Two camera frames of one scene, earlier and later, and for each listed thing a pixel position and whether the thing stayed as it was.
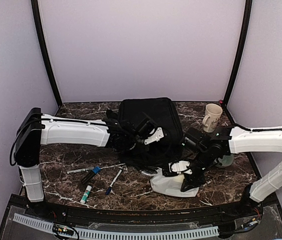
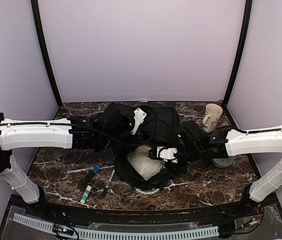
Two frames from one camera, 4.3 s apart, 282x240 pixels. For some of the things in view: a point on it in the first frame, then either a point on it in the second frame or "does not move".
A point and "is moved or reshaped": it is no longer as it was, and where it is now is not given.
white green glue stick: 86,194 does not move
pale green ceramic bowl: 227,160 does not move
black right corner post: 243,42 does not move
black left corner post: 35,9 does not move
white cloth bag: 171,185 → 145,166
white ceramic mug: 212,112 does not move
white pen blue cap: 109,189 → 105,190
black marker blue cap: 96,170 does not move
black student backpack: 161,112 is moved or reshaped
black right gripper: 192,180 → 179,169
